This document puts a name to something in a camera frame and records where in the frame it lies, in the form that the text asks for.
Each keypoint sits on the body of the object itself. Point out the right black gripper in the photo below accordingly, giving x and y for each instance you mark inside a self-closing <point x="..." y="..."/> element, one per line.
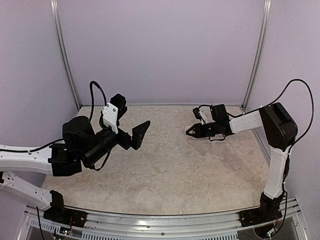
<point x="199" y="131"/>

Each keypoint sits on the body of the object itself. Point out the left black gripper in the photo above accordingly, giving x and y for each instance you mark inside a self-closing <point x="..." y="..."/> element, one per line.
<point x="136" y="138"/>

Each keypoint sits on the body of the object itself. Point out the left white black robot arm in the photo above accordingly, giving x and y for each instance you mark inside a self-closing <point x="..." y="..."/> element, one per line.
<point x="80" y="147"/>

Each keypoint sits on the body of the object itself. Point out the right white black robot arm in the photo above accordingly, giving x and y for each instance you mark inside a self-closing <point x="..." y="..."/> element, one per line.
<point x="280" y="131"/>

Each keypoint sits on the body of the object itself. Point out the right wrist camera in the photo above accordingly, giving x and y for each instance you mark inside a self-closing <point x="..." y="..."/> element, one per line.
<point x="200" y="115"/>

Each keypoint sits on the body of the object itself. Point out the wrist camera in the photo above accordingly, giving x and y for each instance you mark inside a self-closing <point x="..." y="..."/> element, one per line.
<point x="113" y="112"/>
<point x="200" y="115"/>

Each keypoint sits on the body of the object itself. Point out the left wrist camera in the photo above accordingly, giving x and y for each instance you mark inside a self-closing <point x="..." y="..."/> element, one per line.
<point x="113" y="112"/>

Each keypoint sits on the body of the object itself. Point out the front aluminium rail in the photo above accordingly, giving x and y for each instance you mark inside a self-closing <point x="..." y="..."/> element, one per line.
<point x="101" y="225"/>

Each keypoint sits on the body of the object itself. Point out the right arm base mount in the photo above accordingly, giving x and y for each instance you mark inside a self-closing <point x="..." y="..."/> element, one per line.
<point x="260" y="215"/>

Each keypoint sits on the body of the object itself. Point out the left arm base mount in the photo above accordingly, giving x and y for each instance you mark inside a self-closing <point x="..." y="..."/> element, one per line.
<point x="58" y="213"/>

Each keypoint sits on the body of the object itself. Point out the right aluminium post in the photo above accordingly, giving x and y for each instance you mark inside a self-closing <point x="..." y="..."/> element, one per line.
<point x="258" y="53"/>

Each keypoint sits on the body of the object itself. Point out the aluminium post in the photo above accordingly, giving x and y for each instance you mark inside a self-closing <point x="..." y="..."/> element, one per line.
<point x="54" y="5"/>
<point x="258" y="53"/>

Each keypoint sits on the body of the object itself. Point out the left aluminium post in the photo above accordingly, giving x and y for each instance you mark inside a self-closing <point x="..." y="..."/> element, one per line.
<point x="54" y="5"/>

